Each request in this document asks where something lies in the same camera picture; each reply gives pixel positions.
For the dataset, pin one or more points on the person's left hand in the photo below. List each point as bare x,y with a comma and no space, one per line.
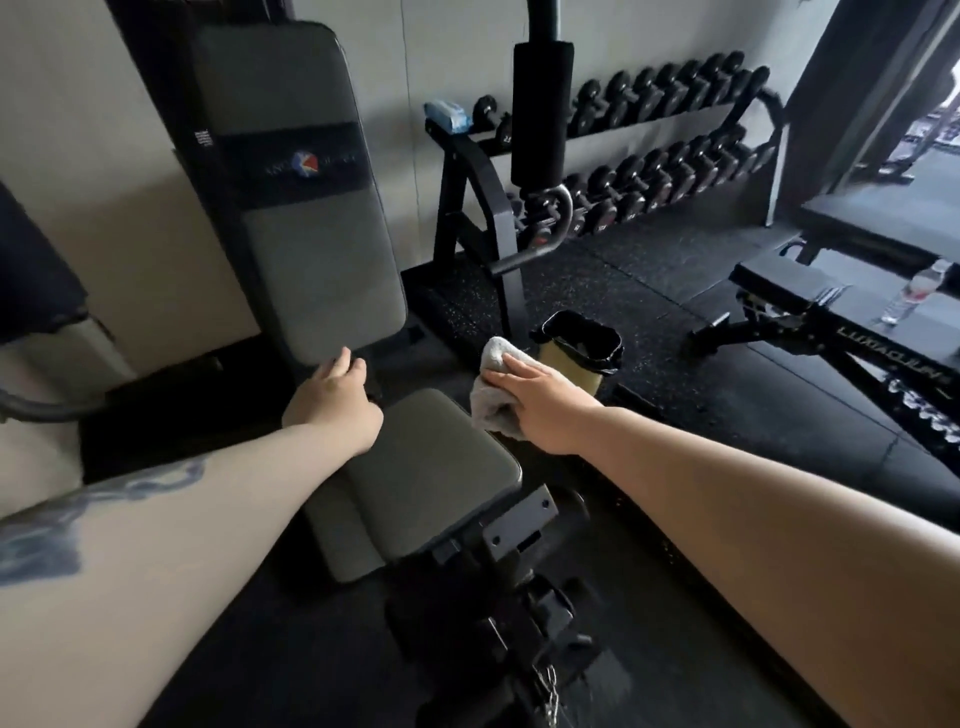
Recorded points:
337,409

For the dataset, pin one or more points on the person's right hand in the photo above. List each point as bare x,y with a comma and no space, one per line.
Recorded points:
551,409

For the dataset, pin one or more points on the grey microfibre cloth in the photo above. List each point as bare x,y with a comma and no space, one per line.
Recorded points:
491,397

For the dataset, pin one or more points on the grey seat cushion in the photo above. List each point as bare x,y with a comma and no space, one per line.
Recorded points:
427,480

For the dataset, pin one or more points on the grey backrest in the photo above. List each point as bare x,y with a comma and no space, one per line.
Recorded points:
315,247

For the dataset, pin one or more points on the person's left forearm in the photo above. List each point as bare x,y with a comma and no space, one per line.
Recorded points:
172,570

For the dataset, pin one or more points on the person's right forearm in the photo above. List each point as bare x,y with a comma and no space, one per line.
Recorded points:
787,547

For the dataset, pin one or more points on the light grey seat base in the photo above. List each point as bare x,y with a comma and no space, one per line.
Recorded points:
337,540

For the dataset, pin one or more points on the blue wet wipes pack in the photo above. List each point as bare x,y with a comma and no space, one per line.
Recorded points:
448,116

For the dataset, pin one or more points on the black dumbbell rack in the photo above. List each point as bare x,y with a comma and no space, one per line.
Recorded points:
480,195

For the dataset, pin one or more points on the black weight bench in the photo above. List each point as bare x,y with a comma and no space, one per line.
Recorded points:
862,330

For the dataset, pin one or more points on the clear water bottle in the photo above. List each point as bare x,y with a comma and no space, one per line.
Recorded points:
911,292

